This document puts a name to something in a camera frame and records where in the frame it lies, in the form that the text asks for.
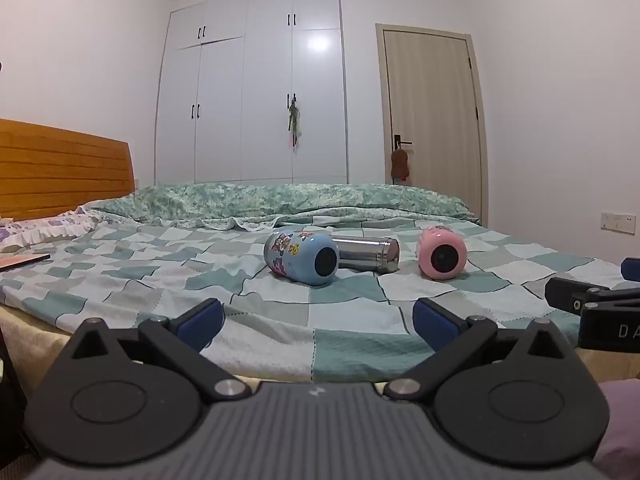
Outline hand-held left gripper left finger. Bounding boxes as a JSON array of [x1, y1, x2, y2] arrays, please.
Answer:
[[64, 298, 253, 404]]

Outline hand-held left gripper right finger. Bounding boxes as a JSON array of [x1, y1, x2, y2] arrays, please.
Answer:
[[383, 297, 576, 403]]

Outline pink cup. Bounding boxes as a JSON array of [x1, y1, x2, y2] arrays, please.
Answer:
[[417, 226, 468, 281]]

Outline stainless steel cup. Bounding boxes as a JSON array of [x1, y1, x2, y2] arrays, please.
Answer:
[[331, 234, 401, 275]]

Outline blue cartoon sticker cup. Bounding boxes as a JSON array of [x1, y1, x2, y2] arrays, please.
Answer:
[[263, 229, 341, 287]]

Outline checkered green bedsheet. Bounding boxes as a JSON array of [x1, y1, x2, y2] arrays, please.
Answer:
[[0, 214, 627, 383]]

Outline pink cloth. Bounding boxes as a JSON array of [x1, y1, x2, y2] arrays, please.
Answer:
[[594, 379, 640, 480]]

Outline green floral quilt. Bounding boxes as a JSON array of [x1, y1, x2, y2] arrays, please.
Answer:
[[82, 182, 474, 232]]

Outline red flat book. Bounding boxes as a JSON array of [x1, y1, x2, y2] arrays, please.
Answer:
[[0, 253, 52, 274]]

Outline purple floral ruffled pillow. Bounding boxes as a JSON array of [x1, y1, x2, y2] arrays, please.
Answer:
[[0, 209, 107, 254]]

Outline wooden headboard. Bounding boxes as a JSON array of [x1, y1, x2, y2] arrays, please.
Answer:
[[0, 118, 136, 222]]

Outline beige door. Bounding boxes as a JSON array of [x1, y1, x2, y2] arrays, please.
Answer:
[[375, 23, 489, 227]]

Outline green hanging ornament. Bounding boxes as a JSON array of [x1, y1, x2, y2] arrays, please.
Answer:
[[286, 100, 305, 150]]

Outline white wardrobe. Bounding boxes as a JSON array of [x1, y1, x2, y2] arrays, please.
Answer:
[[154, 0, 350, 185]]

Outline white wall socket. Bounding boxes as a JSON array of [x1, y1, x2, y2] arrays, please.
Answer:
[[599, 211, 637, 235]]

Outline brown bag on door handle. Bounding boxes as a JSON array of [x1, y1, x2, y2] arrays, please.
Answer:
[[389, 142, 412, 186]]

